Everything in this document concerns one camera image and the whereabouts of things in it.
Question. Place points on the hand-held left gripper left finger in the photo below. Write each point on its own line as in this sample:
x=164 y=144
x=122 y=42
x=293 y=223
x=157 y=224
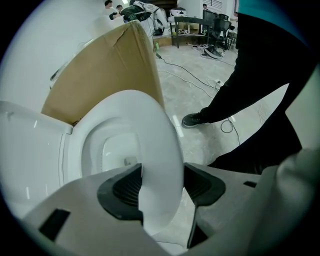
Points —
x=82 y=220

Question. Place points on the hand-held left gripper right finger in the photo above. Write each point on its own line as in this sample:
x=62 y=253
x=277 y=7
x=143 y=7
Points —
x=225 y=212

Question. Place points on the white toilet seat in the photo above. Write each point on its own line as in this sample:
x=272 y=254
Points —
x=162 y=140

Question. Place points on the white toilet bowl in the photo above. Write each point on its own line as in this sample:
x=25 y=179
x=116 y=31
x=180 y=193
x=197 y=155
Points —
x=112 y=150

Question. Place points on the person's right black shoe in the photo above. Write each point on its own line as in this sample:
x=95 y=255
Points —
x=193 y=120

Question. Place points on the person's black trousers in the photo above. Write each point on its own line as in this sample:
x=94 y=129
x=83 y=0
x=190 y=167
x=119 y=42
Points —
x=262 y=87

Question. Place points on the large brown cardboard box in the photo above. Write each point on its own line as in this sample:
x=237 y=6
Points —
x=112 y=75

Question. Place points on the black office chair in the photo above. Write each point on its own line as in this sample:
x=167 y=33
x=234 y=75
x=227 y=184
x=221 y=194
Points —
x=221 y=30

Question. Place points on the dark wooden bench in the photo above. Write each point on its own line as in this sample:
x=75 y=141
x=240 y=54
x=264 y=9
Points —
x=190 y=32

